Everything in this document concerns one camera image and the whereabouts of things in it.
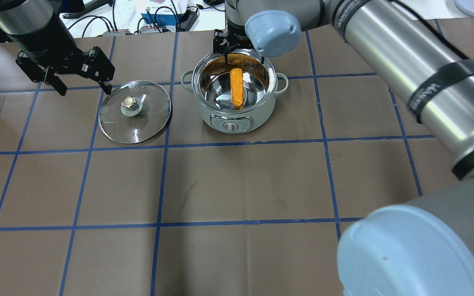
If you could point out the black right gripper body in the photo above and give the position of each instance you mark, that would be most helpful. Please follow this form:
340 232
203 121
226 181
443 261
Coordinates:
223 43

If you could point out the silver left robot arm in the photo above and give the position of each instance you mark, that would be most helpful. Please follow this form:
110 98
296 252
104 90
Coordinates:
47 48

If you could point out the glass pot lid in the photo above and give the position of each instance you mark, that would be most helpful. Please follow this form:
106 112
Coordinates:
135 112

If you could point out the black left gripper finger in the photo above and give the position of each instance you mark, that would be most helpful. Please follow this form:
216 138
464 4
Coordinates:
58 85
106 87

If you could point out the yellow corn cob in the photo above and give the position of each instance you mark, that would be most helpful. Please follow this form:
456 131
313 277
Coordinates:
237 88

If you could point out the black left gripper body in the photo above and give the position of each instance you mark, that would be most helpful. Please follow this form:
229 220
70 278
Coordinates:
39 50

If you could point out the grey electric cooking pot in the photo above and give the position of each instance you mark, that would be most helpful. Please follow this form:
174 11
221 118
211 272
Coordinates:
209 83

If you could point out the blue white box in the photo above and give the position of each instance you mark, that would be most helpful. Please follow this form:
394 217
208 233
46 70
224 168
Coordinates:
164 15

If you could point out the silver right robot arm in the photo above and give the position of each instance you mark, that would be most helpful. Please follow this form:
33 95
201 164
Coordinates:
423 247

